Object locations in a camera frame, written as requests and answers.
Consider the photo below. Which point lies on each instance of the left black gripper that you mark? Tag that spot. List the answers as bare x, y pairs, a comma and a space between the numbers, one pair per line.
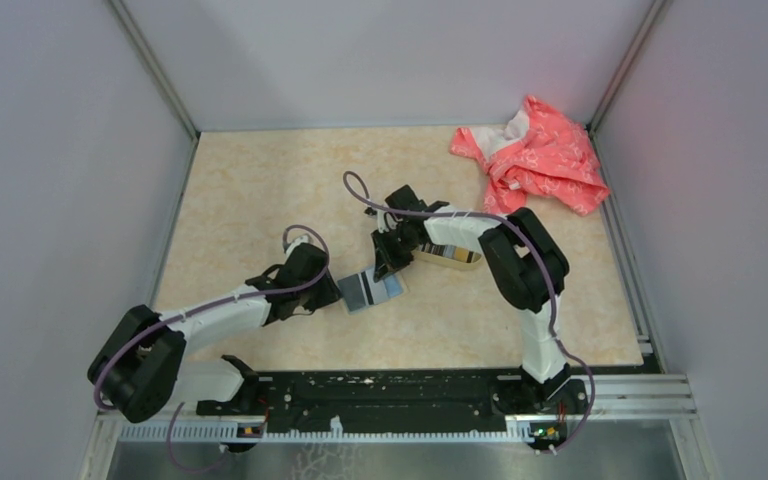
329, 293

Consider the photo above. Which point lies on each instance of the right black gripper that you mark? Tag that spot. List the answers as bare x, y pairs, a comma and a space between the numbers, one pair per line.
384, 259

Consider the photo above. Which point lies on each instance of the grey white credit card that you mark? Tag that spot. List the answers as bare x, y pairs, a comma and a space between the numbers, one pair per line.
360, 292

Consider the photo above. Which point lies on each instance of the beige card holder wallet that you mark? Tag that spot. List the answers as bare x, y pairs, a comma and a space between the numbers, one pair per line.
395, 285

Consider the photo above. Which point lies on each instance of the beige tray of cards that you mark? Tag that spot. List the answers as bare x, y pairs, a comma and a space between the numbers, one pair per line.
448, 256

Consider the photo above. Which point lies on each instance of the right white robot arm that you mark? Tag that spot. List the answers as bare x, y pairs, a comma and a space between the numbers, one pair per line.
526, 264

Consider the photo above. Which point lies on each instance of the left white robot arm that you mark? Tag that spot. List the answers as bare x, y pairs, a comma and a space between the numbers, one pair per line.
140, 369

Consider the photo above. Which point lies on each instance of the pink crumpled cloth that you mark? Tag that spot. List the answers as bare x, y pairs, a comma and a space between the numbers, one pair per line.
539, 152

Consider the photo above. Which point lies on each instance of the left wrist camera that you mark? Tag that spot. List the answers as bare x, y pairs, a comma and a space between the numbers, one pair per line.
298, 241

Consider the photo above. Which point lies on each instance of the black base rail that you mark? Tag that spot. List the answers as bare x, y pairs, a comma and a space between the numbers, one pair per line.
437, 401

